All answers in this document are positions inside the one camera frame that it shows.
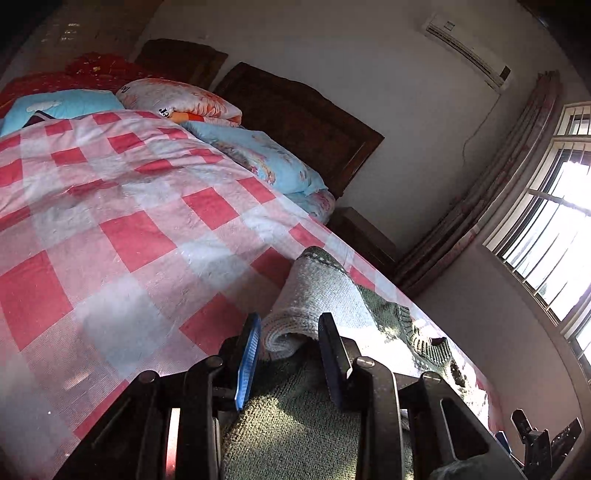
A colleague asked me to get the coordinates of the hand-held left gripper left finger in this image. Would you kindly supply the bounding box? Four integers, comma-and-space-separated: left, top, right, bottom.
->
53, 313, 262, 480

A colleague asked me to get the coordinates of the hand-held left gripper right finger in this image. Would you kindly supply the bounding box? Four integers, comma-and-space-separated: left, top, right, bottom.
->
318, 313, 527, 480

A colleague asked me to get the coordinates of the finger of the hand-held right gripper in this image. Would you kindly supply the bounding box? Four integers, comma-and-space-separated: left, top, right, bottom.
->
551, 416, 584, 459
510, 408, 553, 470

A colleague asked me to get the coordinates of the green knit sweater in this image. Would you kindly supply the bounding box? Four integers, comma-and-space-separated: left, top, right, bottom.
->
221, 246, 469, 480

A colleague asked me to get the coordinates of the dark wooden nightstand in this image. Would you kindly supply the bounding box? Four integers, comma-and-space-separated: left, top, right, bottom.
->
324, 206, 400, 278

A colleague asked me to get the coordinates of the pink floral pillow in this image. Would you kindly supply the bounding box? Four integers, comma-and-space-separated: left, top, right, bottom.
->
285, 188, 337, 226

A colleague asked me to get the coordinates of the red white checked bed sheet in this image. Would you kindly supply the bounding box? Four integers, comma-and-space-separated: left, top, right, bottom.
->
0, 110, 504, 480

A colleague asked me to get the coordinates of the barred window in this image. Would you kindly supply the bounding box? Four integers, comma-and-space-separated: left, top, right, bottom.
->
481, 100, 591, 385

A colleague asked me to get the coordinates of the light blue floral pillow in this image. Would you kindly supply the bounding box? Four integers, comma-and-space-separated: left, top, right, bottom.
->
181, 120, 329, 195

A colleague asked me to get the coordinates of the large dark wooden headboard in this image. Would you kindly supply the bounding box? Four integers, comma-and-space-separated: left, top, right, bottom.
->
212, 62, 386, 200

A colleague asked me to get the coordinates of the patterned curtain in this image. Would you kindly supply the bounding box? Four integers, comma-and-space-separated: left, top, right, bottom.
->
392, 69, 565, 297

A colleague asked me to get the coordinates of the orange floral pillow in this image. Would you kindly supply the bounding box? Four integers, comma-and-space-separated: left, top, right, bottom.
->
115, 78, 243, 127

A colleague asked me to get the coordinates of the small dark wooden headboard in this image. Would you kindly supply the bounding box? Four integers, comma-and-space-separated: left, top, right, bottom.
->
134, 38, 229, 92

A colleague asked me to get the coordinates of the light blue cartoon pillow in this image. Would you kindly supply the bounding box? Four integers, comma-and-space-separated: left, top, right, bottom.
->
0, 89, 126, 137

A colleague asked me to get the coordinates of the red quilt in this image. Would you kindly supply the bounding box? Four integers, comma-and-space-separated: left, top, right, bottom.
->
0, 52, 155, 119

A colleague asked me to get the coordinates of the air conditioner cable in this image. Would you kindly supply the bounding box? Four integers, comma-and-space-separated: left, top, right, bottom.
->
461, 91, 503, 149

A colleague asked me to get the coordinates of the white wall air conditioner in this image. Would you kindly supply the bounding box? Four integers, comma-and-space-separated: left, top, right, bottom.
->
421, 11, 513, 94

